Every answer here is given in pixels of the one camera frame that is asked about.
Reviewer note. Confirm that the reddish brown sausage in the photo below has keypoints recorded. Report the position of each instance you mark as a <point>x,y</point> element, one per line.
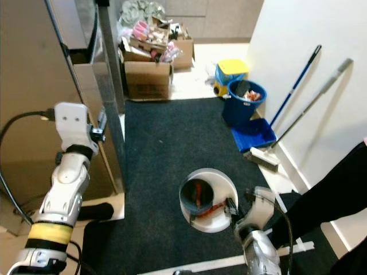
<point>198,192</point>
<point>213,209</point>

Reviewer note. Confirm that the white round bowl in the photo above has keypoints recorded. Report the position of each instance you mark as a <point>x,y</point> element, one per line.
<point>218,183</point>

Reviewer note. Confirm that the steel fridge door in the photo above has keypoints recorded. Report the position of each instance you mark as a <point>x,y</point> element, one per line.
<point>112,172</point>

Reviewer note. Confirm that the dark grey bowl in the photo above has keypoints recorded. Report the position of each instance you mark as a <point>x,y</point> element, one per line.
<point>198,197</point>

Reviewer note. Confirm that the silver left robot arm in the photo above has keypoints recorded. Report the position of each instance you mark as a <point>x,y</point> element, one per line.
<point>60,200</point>

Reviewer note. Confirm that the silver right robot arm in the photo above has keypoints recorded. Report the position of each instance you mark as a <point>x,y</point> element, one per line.
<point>261,252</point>

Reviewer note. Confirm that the white fridge base board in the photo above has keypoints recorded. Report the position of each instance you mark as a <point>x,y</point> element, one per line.
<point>119,206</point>

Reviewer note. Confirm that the stainless steel fridge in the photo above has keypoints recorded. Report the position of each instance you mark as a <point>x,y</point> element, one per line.
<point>34,86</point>

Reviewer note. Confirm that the black floor mat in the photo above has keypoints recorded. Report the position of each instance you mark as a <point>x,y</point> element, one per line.
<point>160,149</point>

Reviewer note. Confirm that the printed cardboard box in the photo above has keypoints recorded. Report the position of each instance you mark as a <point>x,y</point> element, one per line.
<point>146,80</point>

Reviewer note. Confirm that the white floor tape strip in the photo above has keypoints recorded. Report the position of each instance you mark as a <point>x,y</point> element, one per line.
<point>301,247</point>

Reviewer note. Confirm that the blue dustpan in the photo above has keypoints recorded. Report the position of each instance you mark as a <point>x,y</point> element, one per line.
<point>255,134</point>

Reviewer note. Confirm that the black oblong stopper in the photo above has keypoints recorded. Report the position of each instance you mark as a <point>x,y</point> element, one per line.
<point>97,211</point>

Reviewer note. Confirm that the person's leg black trousers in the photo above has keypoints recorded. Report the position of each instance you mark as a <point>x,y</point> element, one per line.
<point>332,195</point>

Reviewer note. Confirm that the blue plastic bucket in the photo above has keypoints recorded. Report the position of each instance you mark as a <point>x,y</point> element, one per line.
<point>243,109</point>

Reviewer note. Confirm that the pink packet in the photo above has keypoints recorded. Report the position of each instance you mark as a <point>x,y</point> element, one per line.
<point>140,28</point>

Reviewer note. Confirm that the plain cardboard box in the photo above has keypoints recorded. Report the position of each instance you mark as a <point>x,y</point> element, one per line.
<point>182,51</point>

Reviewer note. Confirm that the grey cloth heap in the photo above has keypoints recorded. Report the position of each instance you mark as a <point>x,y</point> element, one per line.
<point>137,8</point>

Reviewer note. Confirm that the yellow blue storage box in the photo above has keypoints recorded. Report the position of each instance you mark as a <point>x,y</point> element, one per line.
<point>232,67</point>

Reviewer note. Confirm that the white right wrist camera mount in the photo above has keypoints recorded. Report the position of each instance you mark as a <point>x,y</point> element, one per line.
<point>261,206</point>

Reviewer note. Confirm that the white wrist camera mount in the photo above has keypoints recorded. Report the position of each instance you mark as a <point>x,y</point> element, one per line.
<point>261,206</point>
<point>74,123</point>

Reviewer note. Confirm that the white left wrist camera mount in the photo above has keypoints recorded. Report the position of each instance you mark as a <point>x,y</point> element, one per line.
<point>74,123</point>

